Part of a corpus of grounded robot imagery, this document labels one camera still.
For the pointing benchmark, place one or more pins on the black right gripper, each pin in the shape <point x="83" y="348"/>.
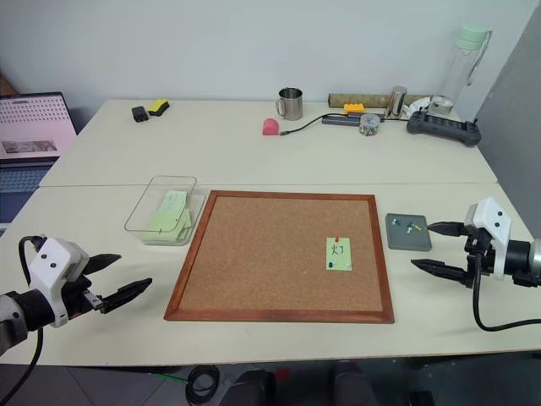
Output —
<point x="482" y="258"/>

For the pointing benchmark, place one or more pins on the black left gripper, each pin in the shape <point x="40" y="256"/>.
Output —
<point x="78" y="296"/>

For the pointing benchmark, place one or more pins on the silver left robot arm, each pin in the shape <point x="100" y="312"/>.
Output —
<point x="19" y="313"/>

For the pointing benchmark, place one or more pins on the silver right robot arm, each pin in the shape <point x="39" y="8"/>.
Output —
<point x="522" y="258"/>

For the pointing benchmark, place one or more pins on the green paper note with writing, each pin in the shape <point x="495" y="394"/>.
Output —
<point x="339" y="256"/>

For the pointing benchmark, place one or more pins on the clear plastic bowl with parts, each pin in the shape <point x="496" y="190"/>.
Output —
<point x="369" y="125"/>

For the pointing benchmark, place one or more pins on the wood-framed cork board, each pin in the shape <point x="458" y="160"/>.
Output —
<point x="270" y="254"/>

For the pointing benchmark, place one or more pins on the grey pin holder tray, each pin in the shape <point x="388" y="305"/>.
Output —
<point x="408" y="239"/>

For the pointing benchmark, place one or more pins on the clear plastic box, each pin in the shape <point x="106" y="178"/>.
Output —
<point x="143" y="211"/>

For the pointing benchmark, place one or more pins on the stack of green notes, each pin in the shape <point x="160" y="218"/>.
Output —
<point x="171" y="213"/>

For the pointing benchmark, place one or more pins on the black handheld controller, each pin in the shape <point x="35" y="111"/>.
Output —
<point x="444" y="127"/>

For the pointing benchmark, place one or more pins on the grey partition panel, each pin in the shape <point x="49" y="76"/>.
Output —
<point x="511" y="127"/>

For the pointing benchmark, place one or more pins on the clear tape roll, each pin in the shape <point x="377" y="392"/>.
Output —
<point x="440" y="105"/>

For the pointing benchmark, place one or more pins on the crumpled white paper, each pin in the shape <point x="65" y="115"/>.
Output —
<point x="416" y="105"/>

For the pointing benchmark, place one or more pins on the stainless steel cylinder cup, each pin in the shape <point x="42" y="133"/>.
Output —
<point x="396" y="101"/>

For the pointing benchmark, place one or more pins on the black power adapter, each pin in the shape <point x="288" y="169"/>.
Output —
<point x="139" y="114"/>

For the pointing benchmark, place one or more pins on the dark rounded shape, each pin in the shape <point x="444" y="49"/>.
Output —
<point x="353" y="387"/>
<point x="249" y="389"/>

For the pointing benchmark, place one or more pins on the yellow toy brick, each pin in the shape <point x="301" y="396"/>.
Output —
<point x="354" y="108"/>

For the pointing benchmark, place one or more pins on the dark grey USB hub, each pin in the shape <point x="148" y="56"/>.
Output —
<point x="338" y="120"/>

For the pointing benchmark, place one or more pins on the open laptop with pink screen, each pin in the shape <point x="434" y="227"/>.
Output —
<point x="29" y="127"/>

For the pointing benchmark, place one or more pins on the brown cardboard tube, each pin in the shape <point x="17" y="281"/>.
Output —
<point x="359" y="100"/>

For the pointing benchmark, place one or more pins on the yellow and black eraser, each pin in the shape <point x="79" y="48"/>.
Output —
<point x="158" y="107"/>

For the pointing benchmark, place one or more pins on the clear bottle with green lid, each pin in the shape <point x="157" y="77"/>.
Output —
<point x="462" y="63"/>

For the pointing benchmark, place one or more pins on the stainless steel mug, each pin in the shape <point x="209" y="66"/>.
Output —
<point x="291" y="105"/>

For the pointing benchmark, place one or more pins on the pink arched block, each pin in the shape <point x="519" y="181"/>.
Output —
<point x="270" y="127"/>

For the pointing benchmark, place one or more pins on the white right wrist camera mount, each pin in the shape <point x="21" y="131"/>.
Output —
<point x="492" y="220"/>

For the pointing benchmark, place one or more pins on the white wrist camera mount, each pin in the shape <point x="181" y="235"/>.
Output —
<point x="492" y="220"/>
<point x="53" y="258"/>

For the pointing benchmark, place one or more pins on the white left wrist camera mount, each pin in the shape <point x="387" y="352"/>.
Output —
<point x="53" y="258"/>

